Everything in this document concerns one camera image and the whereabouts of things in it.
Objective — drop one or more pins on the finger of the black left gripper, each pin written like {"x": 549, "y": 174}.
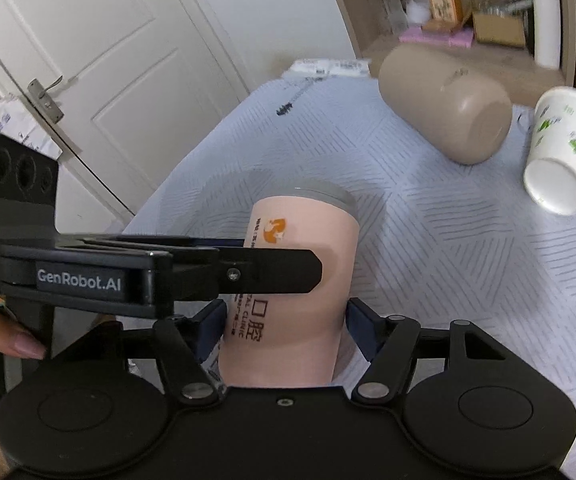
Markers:
{"x": 205, "y": 273}

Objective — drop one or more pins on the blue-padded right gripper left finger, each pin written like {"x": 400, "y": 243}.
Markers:
{"x": 182, "y": 345}

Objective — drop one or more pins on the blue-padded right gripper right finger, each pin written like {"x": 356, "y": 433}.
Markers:
{"x": 388, "y": 344}

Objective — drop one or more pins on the pink cup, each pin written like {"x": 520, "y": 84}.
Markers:
{"x": 292, "y": 341}

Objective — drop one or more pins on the tan beige cup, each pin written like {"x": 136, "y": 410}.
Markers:
{"x": 460, "y": 111}

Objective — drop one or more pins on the white floral paper cup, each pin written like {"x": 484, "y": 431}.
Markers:
{"x": 549, "y": 176}

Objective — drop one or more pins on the white patterned table cloth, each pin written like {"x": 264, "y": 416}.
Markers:
{"x": 438, "y": 241}

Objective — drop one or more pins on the white door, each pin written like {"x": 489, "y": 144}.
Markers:
{"x": 144, "y": 82}

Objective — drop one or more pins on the white printed package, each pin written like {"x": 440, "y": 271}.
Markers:
{"x": 319, "y": 68}

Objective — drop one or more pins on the pink flat pad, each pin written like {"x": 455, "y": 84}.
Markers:
{"x": 464, "y": 38}

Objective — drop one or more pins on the clear bottle white cap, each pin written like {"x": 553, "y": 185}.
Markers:
{"x": 396, "y": 16}

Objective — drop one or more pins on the small cardboard box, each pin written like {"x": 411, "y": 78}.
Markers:
{"x": 504, "y": 30}

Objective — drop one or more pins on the orange floral small box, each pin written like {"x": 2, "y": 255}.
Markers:
{"x": 447, "y": 10}

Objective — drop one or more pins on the wooden open shelf unit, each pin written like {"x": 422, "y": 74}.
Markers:
{"x": 468, "y": 20}

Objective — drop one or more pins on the white paper towel roll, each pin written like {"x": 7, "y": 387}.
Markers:
{"x": 547, "y": 33}

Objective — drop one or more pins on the silver door handle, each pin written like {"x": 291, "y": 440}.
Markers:
{"x": 43, "y": 101}

